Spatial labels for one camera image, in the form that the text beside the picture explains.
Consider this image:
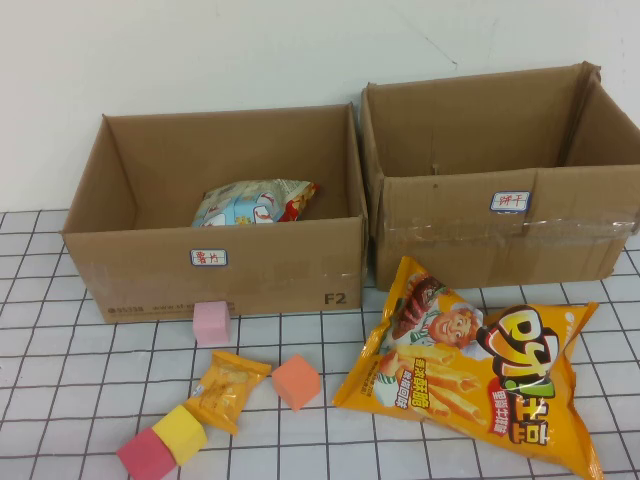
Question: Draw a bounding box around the red foam cube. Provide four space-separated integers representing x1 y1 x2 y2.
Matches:
115 426 179 480

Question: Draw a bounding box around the yellow foam cube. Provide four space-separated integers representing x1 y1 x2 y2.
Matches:
152 404 209 467

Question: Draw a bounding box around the large yellow chips bag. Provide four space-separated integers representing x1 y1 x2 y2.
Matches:
332 255 604 480

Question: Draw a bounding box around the white label red handwriting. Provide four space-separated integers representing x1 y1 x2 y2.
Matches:
188 248 230 268
488 190 533 215

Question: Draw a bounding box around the cardboard box with clear tape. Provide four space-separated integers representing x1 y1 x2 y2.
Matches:
359 60 640 294

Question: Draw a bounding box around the small orange biscuit packet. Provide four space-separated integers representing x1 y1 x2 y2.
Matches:
183 349 273 437

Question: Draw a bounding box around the light pink foam cube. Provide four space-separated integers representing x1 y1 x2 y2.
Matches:
192 299 235 346

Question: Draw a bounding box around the orange foam cube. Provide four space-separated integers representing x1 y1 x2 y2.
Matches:
271 353 322 413

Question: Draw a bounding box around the light blue snack bag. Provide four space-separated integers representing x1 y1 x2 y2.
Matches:
192 178 320 229

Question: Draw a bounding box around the cardboard box with F2 print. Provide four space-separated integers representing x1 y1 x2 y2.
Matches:
59 102 370 325

